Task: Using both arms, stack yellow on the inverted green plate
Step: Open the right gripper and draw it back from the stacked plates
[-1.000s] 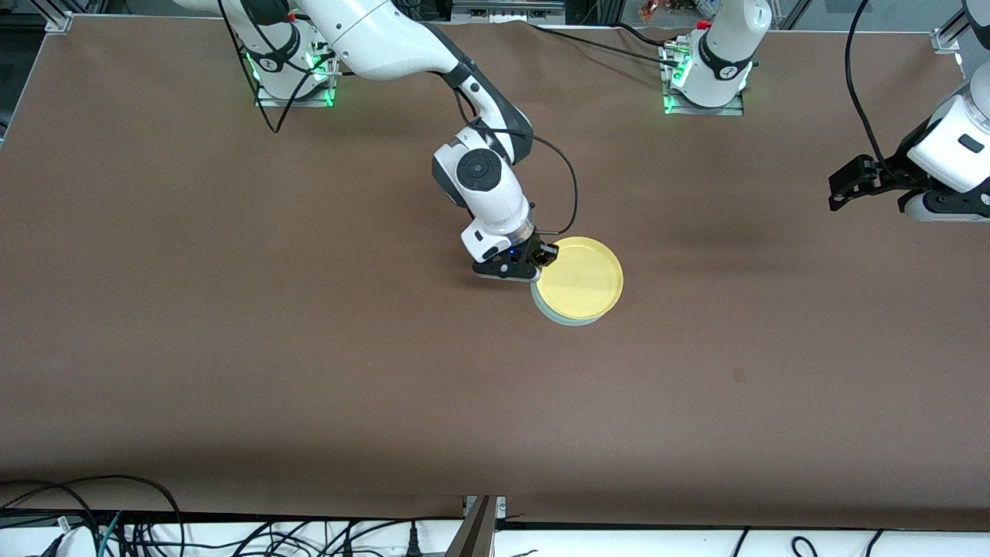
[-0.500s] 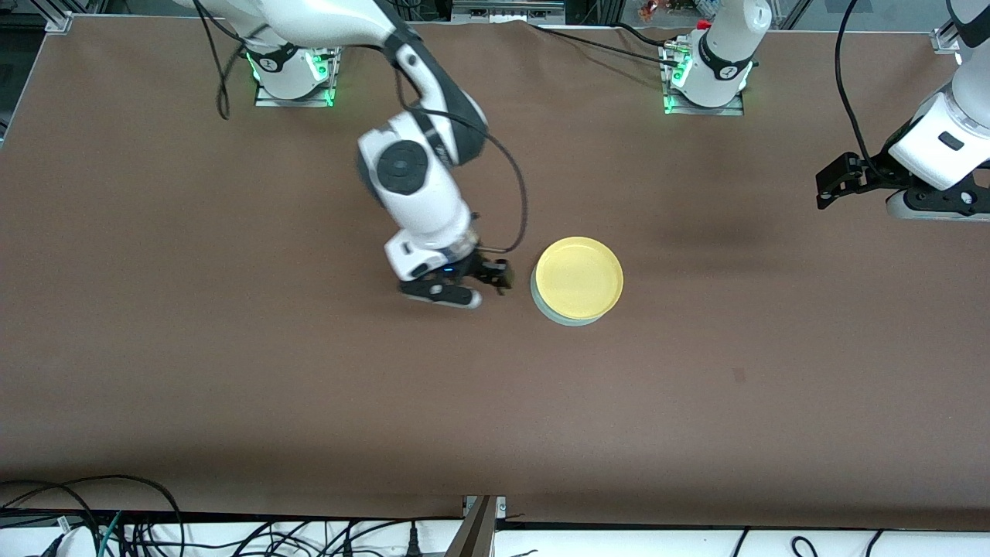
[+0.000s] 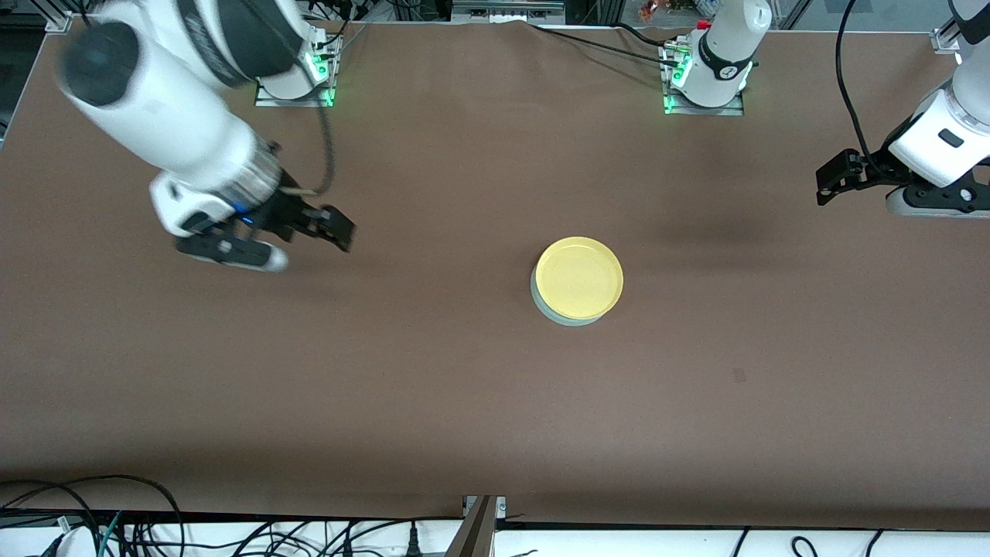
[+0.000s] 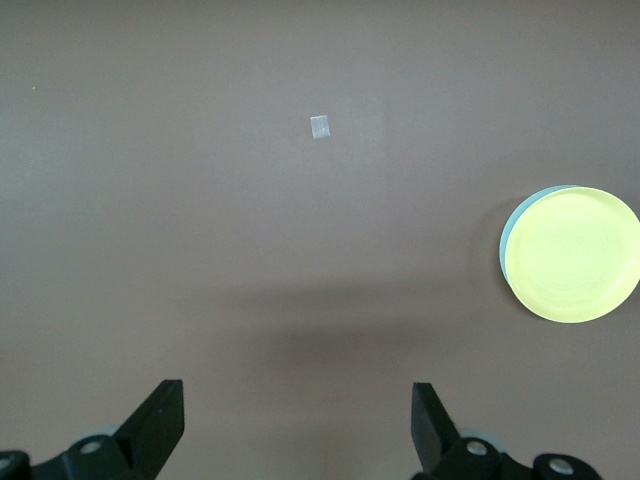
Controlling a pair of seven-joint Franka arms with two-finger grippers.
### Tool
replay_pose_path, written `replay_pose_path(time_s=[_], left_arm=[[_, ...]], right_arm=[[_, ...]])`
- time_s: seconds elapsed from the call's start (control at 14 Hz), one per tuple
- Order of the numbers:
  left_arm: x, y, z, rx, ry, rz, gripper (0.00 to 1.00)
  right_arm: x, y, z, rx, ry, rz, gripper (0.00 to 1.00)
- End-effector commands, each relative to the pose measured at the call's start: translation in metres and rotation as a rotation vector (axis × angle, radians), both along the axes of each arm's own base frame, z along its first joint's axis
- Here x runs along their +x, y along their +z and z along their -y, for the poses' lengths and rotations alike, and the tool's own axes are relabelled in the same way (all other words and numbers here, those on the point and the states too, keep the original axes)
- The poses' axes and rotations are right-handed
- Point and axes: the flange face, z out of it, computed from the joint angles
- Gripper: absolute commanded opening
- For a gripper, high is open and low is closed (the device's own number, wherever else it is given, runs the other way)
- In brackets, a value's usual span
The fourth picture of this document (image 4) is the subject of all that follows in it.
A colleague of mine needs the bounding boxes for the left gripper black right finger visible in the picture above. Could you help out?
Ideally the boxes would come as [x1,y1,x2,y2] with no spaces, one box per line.
[411,381,600,480]

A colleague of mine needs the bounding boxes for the small clear tape piece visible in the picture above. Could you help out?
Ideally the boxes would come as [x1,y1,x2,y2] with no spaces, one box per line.
[309,114,333,141]

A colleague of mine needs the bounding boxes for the yellow plastic plate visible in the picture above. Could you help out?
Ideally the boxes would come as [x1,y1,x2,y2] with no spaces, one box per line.
[503,186,640,324]

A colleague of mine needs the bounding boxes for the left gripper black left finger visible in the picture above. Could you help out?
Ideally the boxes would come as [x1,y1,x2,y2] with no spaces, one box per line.
[0,379,186,480]

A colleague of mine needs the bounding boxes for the pale green plastic plate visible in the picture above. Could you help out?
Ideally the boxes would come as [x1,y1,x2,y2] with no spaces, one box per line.
[497,184,584,292]

